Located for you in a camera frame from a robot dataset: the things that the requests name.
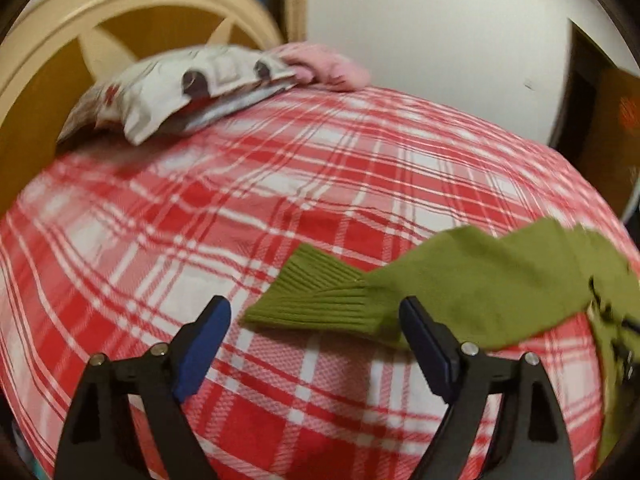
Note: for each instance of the cream wooden headboard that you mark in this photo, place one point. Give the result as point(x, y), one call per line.
point(30, 70)

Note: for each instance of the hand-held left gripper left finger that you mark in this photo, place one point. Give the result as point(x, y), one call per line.
point(202, 345)

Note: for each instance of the printed white pillow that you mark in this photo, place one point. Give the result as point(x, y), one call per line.
point(150, 95)

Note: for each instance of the pink pillow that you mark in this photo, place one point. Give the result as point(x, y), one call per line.
point(330, 67)

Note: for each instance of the red door decoration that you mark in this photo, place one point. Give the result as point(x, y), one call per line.
point(631, 112)

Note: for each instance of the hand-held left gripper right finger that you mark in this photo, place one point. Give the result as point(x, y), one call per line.
point(425, 345)

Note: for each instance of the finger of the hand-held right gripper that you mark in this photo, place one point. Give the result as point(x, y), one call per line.
point(629, 326)

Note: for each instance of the green orange striped knit sweater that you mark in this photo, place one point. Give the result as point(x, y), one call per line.
point(475, 280)

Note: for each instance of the cream floral board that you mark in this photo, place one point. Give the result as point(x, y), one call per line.
point(295, 0)

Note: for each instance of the brown wooden door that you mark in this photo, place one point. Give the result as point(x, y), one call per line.
point(605, 125)

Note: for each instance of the red plaid blanket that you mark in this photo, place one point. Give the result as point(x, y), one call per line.
point(250, 185)

